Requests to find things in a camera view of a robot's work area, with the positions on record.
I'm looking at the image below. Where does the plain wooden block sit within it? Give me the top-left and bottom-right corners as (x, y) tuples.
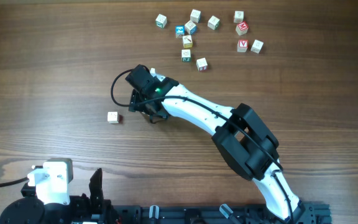
(107, 111), (120, 124)

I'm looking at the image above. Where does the green envelope block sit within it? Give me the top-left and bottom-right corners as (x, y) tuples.
(181, 49), (191, 62)

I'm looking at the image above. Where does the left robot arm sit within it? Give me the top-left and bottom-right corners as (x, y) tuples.
(0, 168), (122, 224)

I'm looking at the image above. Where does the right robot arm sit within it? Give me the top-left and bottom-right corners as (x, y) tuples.
(126, 65), (300, 223)

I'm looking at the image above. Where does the red-edged bottom block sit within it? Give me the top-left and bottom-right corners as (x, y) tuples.
(196, 58), (208, 72)

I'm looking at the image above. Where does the yellow hammer block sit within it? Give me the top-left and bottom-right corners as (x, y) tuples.
(182, 35), (193, 49)

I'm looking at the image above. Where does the blue letter block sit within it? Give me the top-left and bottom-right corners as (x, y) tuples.
(175, 26), (185, 38)

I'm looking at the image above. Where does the green-edged block far left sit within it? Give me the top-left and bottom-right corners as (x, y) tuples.
(155, 14), (168, 29)

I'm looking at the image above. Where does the green-edged block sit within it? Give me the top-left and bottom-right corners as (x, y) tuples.
(155, 14), (168, 29)
(208, 16), (220, 30)

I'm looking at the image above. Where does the blue-edged round-symbol block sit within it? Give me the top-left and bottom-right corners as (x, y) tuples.
(185, 21), (197, 35)

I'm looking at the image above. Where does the plain block top centre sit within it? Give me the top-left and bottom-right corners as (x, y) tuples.
(190, 9), (201, 23)

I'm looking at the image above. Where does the green-edged block top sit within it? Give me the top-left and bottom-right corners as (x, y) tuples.
(208, 16), (220, 30)

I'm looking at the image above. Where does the red A block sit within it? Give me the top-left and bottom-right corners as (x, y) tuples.
(237, 39), (249, 52)

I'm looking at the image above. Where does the red M block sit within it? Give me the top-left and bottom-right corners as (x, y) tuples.
(236, 21), (249, 35)

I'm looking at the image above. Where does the plain block far right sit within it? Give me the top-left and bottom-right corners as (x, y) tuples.
(250, 40), (264, 54)

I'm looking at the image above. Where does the plain block top right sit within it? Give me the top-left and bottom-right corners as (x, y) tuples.
(234, 11), (244, 24)

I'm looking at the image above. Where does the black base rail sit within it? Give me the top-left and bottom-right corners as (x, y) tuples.
(114, 203), (333, 224)

